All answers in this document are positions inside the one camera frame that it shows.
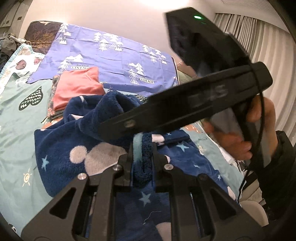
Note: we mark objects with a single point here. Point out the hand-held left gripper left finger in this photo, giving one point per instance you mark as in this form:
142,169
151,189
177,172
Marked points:
126,172

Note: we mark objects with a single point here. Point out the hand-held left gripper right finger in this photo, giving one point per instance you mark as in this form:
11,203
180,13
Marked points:
159,170

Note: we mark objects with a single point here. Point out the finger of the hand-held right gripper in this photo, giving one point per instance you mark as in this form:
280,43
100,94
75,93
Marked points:
138,115

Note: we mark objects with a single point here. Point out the navy fleece garment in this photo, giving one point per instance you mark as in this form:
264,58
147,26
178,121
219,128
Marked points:
69,129

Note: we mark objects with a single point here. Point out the person's right forearm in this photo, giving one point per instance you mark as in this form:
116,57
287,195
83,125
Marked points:
279,166

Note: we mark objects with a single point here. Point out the pile of clothes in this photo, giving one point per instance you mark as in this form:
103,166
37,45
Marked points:
11,41

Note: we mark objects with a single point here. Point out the person's right hand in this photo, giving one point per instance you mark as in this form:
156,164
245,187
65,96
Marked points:
233,144

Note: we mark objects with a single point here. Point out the purple tree-print sheet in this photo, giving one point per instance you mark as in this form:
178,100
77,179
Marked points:
115,62

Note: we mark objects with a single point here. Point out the beige curtain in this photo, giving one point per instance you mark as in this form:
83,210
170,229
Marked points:
272,46

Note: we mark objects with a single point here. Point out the pink folded garment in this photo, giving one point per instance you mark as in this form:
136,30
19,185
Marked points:
74,85

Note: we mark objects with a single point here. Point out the floral folded garment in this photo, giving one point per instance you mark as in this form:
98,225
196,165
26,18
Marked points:
51,99

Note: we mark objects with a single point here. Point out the beige cushion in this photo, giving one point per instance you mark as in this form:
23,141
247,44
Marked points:
252,209

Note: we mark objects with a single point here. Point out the teal printed bedsheet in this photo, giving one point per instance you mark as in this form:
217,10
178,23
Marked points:
20,129

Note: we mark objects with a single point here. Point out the dark tree-print pillow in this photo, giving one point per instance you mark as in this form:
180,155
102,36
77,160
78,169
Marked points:
39,34

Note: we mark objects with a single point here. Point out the pale leaf-print quilt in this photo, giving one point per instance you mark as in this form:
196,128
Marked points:
22,62

